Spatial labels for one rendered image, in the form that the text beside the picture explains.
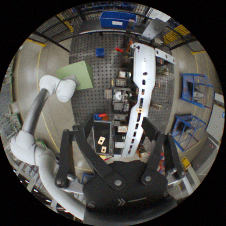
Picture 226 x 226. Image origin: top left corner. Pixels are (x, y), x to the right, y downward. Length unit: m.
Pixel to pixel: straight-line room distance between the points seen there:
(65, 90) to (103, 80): 0.47
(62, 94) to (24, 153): 0.55
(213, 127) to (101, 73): 8.41
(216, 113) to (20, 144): 8.58
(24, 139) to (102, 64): 1.01
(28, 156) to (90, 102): 0.88
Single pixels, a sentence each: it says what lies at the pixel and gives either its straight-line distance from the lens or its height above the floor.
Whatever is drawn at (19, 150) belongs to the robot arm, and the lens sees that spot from 0.50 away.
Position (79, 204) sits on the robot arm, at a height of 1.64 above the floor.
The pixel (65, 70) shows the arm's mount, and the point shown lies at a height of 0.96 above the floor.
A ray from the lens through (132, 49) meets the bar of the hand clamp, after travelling 0.50.
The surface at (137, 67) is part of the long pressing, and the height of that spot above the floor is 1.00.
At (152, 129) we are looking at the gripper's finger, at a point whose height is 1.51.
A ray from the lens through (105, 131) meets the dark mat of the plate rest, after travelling 0.56.
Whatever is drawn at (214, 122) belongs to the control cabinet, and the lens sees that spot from 8.22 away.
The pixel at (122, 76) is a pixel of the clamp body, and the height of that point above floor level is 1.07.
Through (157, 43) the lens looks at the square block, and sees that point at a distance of 0.86.
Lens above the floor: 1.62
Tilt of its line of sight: 69 degrees down
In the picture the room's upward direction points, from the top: 178 degrees counter-clockwise
